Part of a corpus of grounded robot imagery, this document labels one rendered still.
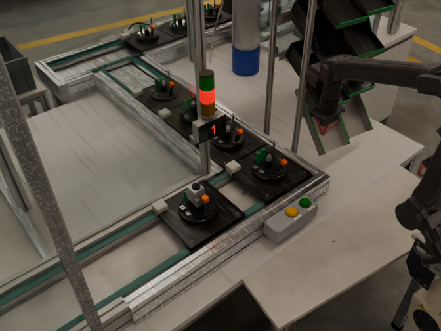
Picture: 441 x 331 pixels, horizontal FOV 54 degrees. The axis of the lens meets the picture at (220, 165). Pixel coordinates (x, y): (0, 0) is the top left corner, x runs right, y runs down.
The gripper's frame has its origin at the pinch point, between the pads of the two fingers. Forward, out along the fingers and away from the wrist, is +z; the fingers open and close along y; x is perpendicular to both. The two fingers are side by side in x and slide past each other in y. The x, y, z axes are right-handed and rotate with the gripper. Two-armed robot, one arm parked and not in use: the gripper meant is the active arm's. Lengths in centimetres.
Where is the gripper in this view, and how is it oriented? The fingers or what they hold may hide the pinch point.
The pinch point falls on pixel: (322, 132)
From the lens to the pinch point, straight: 147.3
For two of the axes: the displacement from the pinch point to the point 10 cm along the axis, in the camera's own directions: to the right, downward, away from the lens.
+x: 6.2, 5.3, -5.7
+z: 0.0, 7.4, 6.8
